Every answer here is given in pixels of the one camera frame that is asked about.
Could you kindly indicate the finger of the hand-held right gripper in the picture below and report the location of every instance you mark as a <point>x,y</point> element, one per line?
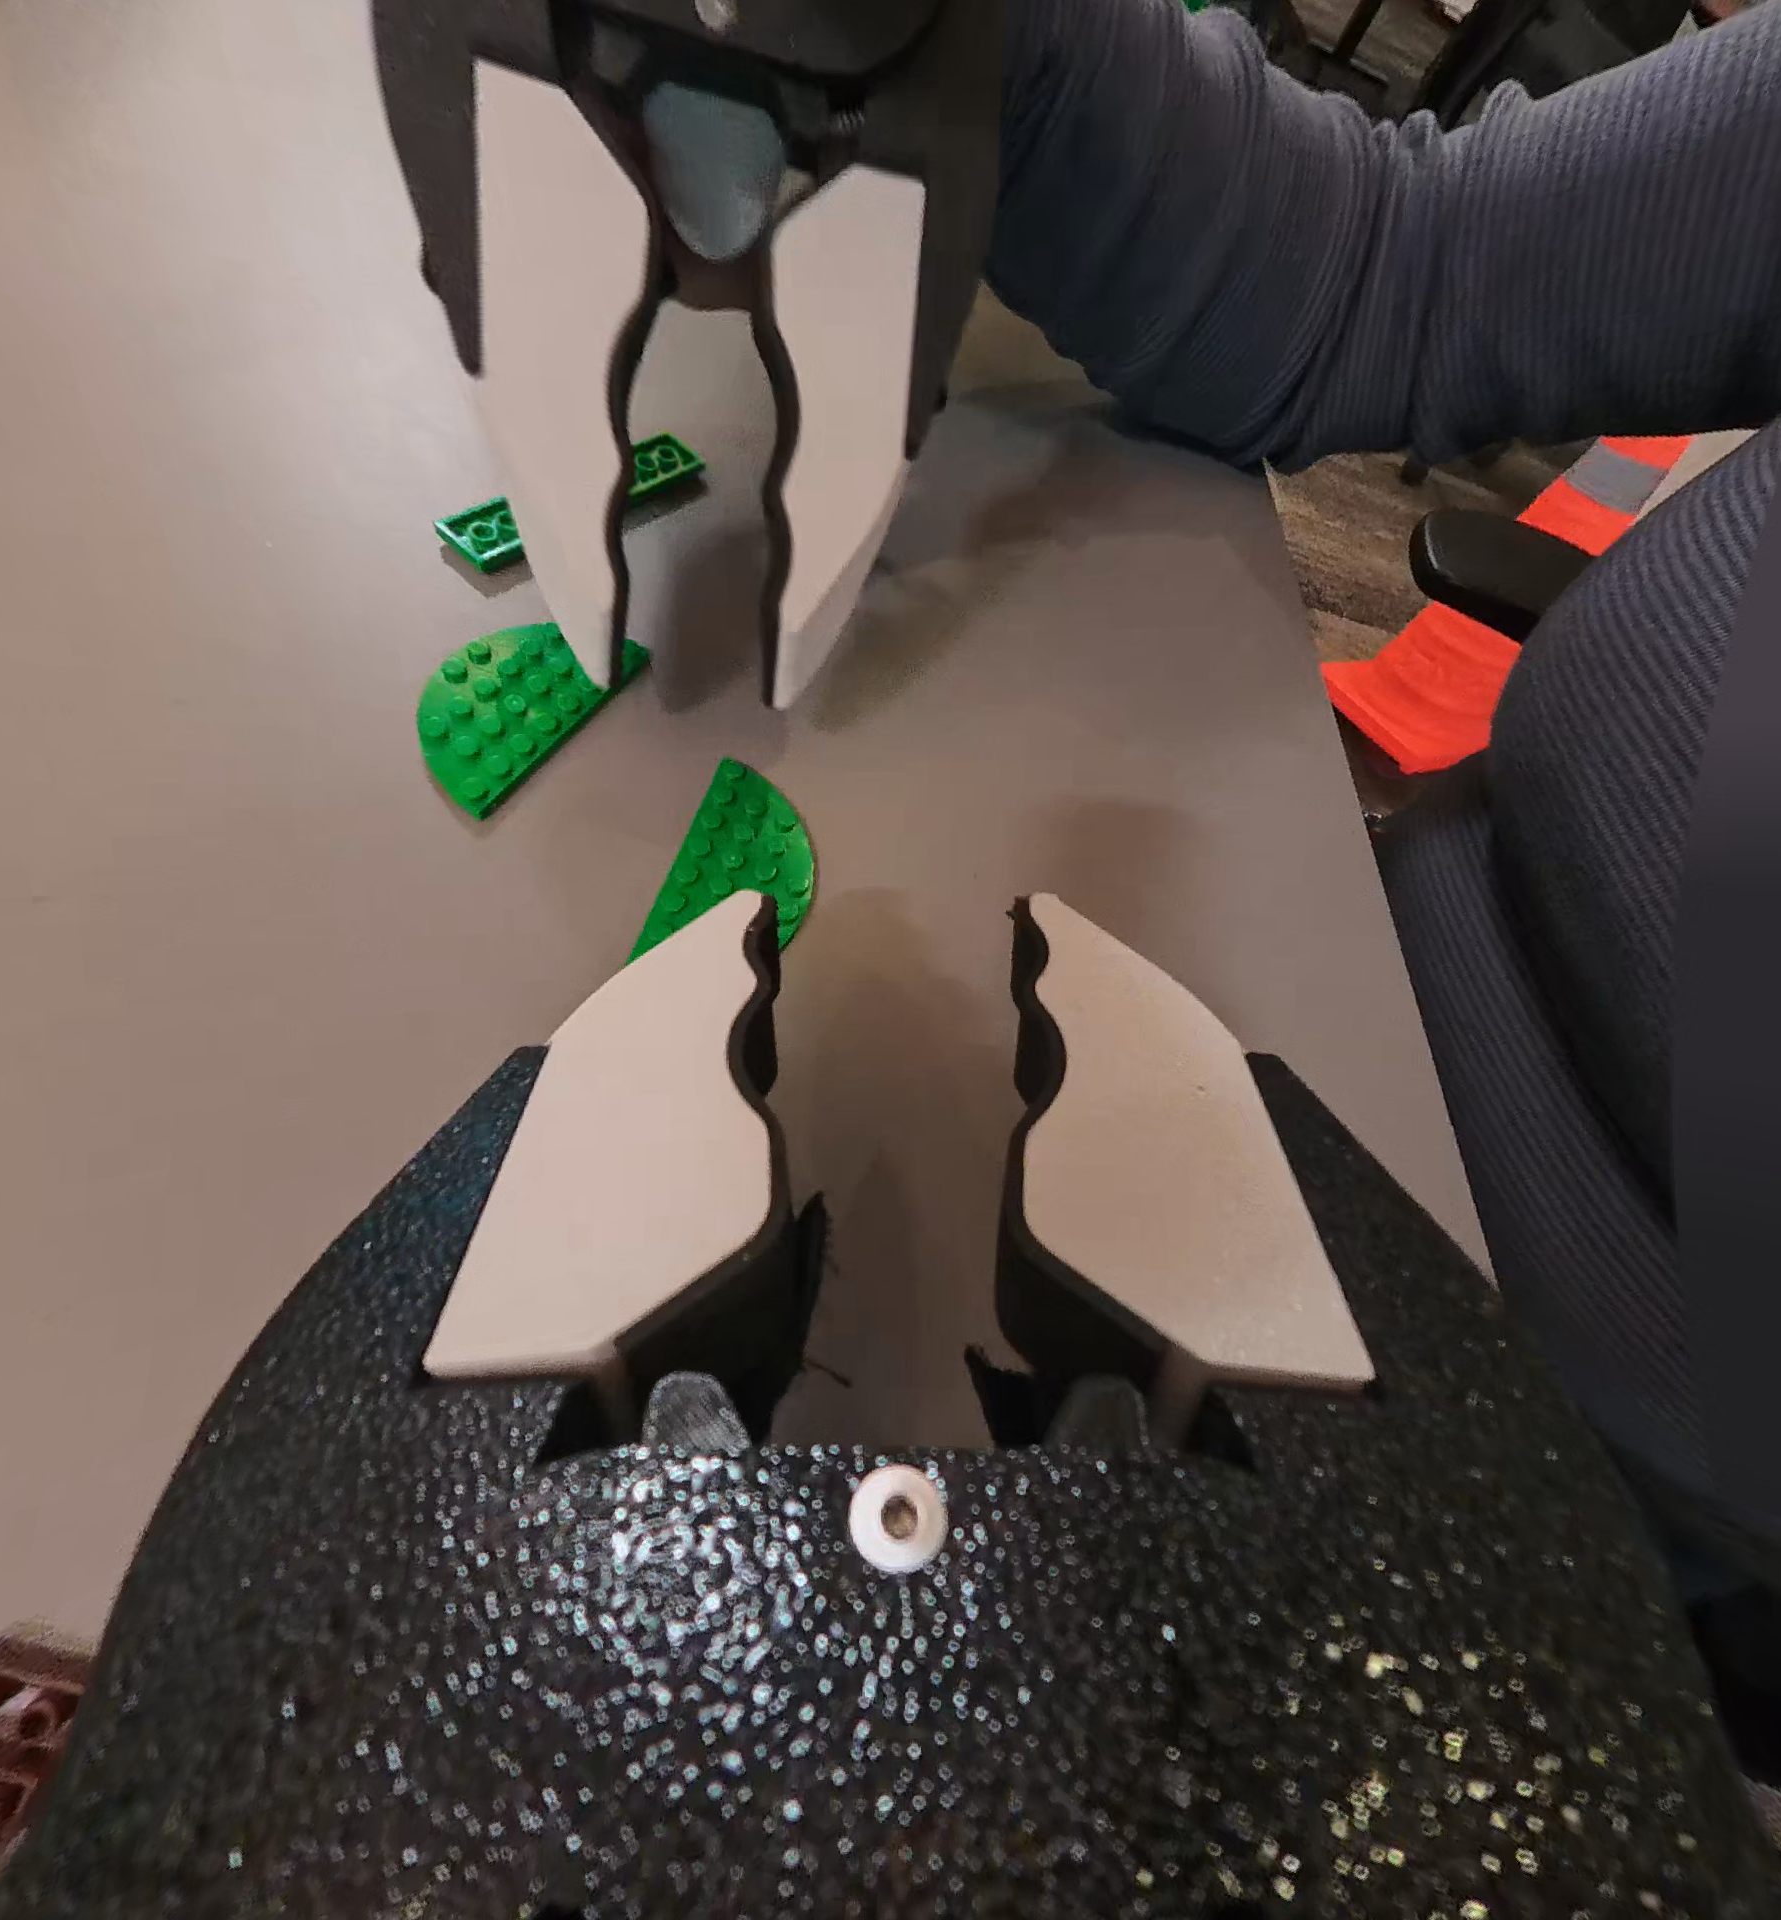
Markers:
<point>548,330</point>
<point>851,393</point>

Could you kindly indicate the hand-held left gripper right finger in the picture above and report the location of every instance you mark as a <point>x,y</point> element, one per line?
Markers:
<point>1176,1188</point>

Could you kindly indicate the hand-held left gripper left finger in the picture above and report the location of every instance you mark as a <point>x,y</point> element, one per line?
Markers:
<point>620,1188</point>

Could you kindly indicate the green half-round lego plate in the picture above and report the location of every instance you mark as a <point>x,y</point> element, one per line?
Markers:
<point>497,718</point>
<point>750,857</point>

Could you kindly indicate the person's right forearm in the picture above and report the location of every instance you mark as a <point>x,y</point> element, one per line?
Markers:
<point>1280,224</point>

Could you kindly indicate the long green lego plate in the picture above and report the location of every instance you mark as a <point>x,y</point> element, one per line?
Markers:
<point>484,539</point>

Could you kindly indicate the person's clothed body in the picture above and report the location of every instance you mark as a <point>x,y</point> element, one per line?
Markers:
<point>1655,1043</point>

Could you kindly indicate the orange safety vest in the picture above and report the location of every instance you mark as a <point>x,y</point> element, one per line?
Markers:
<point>1437,688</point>

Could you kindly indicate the black chair armrest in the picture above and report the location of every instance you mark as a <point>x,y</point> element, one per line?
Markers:
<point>1488,564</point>

